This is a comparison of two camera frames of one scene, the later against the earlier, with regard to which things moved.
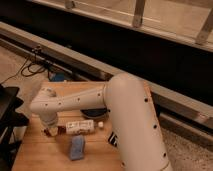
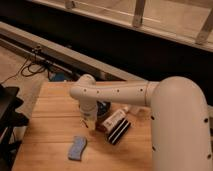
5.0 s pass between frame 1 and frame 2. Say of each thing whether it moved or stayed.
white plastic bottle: moved
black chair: stayed
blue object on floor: stayed
